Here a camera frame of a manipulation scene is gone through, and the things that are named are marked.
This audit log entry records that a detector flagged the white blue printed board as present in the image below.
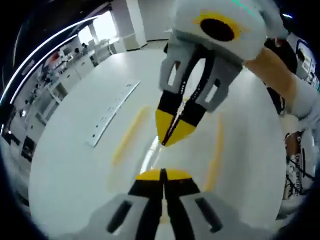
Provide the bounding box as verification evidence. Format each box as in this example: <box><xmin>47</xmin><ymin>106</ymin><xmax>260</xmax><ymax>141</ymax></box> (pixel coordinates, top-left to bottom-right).
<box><xmin>296</xmin><ymin>37</ymin><xmax>320</xmax><ymax>91</ymax></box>

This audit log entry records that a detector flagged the white square pillar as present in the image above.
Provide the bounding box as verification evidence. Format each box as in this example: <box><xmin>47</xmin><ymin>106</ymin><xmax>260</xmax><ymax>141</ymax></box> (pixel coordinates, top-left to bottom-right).
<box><xmin>109</xmin><ymin>0</ymin><xmax>147</xmax><ymax>51</ymax></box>

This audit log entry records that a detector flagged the white power strip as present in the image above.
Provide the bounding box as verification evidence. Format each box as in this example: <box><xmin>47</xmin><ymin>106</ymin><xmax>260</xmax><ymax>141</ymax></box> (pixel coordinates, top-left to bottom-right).
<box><xmin>84</xmin><ymin>79</ymin><xmax>142</xmax><ymax>149</ymax></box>

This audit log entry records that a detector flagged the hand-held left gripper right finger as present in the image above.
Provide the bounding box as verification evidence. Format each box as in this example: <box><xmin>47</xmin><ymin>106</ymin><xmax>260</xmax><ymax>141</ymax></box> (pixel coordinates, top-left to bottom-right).
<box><xmin>163</xmin><ymin>168</ymin><xmax>251</xmax><ymax>240</ymax></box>

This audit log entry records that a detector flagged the row of white desks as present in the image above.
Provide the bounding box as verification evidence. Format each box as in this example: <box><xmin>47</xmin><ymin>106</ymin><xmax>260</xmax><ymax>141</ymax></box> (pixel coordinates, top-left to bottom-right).
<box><xmin>14</xmin><ymin>37</ymin><xmax>111</xmax><ymax>131</ymax></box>

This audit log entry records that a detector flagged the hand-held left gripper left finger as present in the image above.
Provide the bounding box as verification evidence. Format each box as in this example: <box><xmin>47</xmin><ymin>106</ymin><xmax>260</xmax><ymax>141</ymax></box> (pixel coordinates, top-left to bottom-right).
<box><xmin>83</xmin><ymin>168</ymin><xmax>166</xmax><ymax>240</ymax></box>

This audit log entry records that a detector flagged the person's white printed shirt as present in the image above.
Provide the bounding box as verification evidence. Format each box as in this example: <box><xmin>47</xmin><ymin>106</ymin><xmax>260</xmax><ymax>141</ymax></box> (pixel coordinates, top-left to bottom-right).
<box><xmin>276</xmin><ymin>117</ymin><xmax>320</xmax><ymax>221</ymax></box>

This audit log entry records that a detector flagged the ceiling light strip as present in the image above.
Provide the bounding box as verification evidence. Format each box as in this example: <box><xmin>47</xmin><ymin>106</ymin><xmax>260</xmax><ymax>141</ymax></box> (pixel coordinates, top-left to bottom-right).
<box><xmin>0</xmin><ymin>17</ymin><xmax>101</xmax><ymax>106</ymax></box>
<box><xmin>9</xmin><ymin>33</ymin><xmax>80</xmax><ymax>105</ymax></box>

